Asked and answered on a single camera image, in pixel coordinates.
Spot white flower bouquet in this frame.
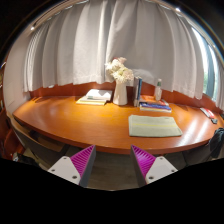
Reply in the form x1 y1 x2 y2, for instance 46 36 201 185
105 57 134 83

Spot dark cloth bag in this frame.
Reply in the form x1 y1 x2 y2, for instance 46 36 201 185
209 128 224 158

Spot orange flat book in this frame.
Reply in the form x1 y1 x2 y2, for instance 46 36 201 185
140 95 169 106

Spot upright blue grey books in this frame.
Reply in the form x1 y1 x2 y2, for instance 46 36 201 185
133 77 142 107

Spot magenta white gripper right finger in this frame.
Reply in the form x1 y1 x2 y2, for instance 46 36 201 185
130 145 177 187

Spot white plastic bottle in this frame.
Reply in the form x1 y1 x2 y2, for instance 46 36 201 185
154 79 162 101

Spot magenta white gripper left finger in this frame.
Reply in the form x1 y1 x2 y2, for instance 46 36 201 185
48 145 96 187

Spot white open book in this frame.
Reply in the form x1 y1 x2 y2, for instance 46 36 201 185
86 89 112 101

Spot yellow flat book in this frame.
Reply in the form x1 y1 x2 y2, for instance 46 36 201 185
76 96 106 105

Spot white grey curtain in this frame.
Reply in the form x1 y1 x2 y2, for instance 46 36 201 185
22 0 224 111

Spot red chair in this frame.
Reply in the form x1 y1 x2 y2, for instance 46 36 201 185
0 109 24 160

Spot blue flat book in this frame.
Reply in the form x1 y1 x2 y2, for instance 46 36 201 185
139 103 172 113

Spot white ceramic vase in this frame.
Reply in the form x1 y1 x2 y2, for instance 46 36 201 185
113 82 127 106

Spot pale green folded towel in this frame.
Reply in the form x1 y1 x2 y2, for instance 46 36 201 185
128 115 182 137

